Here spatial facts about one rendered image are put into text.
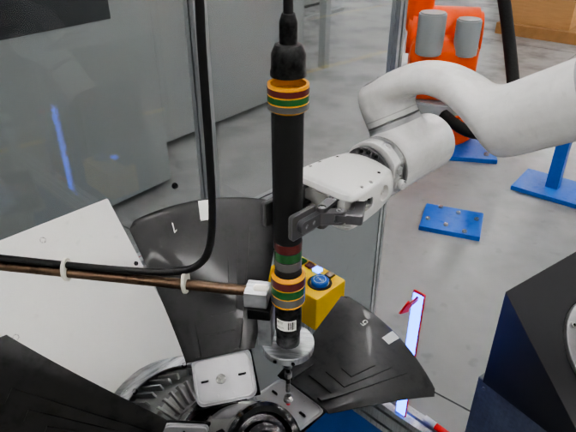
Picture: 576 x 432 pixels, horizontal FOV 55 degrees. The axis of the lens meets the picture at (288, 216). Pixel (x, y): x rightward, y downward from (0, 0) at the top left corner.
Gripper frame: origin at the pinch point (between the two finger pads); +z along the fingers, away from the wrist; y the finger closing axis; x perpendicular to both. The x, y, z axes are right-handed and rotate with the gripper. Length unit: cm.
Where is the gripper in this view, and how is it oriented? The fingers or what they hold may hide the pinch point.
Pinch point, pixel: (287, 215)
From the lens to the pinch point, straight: 65.1
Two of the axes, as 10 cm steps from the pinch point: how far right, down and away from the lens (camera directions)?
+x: 0.0, -8.6, -5.1
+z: -6.9, 3.7, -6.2
